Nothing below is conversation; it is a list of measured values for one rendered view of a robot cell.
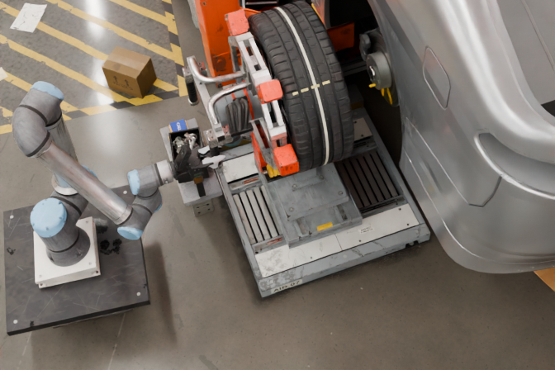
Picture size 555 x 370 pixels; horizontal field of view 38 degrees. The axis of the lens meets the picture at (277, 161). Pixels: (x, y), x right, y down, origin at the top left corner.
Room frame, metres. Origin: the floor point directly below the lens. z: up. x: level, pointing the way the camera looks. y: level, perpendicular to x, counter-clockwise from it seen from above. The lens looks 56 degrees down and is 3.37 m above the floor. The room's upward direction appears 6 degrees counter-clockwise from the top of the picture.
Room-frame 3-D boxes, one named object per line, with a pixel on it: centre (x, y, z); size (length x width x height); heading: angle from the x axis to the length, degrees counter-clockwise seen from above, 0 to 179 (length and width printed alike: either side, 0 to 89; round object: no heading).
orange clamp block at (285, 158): (1.71, -0.03, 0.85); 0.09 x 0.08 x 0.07; 14
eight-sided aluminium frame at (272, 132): (2.02, 0.05, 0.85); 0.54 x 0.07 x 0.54; 14
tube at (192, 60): (2.08, 0.19, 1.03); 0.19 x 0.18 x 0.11; 104
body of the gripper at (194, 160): (1.77, 0.35, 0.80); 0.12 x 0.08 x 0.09; 104
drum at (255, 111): (2.00, 0.12, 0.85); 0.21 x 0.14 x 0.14; 104
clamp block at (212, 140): (1.80, 0.21, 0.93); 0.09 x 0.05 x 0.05; 104
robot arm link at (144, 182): (1.72, 0.52, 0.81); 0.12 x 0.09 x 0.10; 104
